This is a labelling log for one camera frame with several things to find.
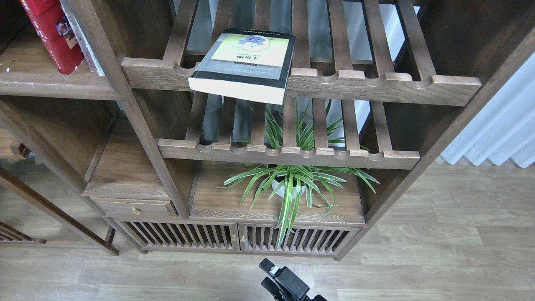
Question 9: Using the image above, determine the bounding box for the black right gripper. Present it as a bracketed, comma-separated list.
[259, 258, 326, 301]

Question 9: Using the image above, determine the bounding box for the green and black book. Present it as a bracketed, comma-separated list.
[189, 28, 296, 105]

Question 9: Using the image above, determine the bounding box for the red book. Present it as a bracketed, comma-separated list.
[21, 0, 84, 74]

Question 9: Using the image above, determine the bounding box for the white book in shelf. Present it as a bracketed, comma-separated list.
[60, 0, 105, 77]

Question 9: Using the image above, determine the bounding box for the white plant pot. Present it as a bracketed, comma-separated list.
[272, 176, 307, 199]

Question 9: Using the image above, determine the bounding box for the dark wooden bookshelf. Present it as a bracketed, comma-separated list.
[1, 0, 534, 260]

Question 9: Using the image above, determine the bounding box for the green spider plant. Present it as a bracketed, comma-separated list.
[220, 105, 380, 246]

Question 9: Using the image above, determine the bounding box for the white curtain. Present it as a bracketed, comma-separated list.
[438, 55, 535, 168]

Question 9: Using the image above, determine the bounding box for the dark wooden furniture at left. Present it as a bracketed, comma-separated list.
[0, 125, 120, 256]

